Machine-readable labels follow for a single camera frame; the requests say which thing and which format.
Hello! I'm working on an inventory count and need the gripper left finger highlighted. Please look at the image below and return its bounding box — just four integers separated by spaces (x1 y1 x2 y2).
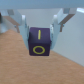
6 8 32 45

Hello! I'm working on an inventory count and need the purple block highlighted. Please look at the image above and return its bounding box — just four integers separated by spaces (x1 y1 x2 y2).
27 26 53 57

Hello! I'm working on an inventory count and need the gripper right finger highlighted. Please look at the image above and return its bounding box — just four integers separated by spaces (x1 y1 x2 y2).
49 7 78 48

